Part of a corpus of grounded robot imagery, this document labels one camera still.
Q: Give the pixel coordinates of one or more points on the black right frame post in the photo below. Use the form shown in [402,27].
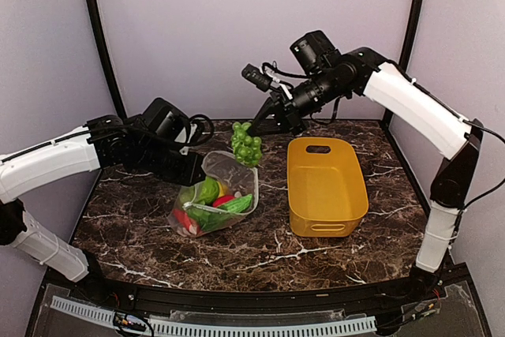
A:
[410,34]

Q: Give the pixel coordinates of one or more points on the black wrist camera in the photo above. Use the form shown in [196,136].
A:
[164,119]
[315,53]

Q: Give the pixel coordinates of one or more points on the green toy cucumber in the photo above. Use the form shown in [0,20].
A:
[237,205]

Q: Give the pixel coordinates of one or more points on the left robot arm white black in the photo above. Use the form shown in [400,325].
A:
[23,171]

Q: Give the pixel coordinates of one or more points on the black frame post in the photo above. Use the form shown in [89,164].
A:
[410,34]
[104,57]

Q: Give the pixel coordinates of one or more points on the white slotted cable duct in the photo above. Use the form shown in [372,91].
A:
[186,323]

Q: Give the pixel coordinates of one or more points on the clear dotted zip top bag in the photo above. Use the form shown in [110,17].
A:
[228,193]

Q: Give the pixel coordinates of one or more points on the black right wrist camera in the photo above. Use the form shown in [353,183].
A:
[315,53]

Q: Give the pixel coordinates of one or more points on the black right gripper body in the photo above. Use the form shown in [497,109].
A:
[327,91]

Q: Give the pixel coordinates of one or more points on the small right wrist webcam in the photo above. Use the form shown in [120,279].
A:
[261,80]

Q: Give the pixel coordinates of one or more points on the black left frame post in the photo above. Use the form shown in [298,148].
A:
[104,57]

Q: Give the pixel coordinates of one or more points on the green toy grapes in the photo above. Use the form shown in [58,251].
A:
[247,150]

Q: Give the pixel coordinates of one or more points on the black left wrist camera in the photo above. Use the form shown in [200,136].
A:
[164,119]

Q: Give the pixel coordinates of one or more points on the green toy guava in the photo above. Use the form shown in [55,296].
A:
[208,191]

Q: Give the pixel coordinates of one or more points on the orange toy carrot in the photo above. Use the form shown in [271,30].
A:
[187,223]

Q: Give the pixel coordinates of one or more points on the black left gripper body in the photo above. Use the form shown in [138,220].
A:
[155,158]

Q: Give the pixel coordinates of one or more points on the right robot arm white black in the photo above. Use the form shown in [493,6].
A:
[383,81]

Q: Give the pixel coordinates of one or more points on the black front rail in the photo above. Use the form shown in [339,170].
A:
[372,298]

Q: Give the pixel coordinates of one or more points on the green toy chayote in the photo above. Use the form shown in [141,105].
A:
[186,197]

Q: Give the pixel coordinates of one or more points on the red toy apple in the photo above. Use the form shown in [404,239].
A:
[222,200]

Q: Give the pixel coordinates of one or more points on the yellow plastic basket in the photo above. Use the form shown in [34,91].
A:
[326,188]

